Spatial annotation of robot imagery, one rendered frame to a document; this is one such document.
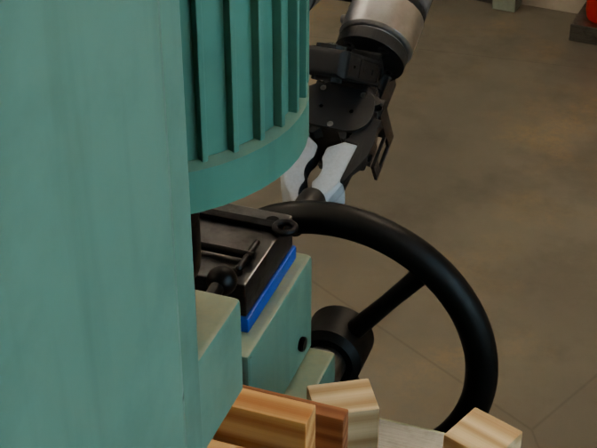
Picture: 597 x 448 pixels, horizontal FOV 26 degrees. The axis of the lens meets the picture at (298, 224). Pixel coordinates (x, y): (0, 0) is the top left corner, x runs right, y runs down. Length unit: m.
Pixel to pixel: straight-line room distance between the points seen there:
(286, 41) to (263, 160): 0.06
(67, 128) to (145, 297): 0.09
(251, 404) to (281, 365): 0.14
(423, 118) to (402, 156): 0.20
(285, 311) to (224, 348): 0.21
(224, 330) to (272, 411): 0.11
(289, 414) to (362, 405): 0.08
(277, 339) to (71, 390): 0.56
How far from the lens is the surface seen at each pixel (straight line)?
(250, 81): 0.58
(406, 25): 1.25
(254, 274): 0.90
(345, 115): 1.19
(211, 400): 0.75
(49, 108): 0.35
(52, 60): 0.34
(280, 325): 0.95
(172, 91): 0.52
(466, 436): 0.86
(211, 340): 0.73
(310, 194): 1.12
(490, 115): 3.27
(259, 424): 0.84
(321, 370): 1.02
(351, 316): 1.13
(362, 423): 0.89
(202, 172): 0.58
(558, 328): 2.55
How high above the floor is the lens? 1.52
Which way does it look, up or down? 33 degrees down
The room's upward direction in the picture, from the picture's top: straight up
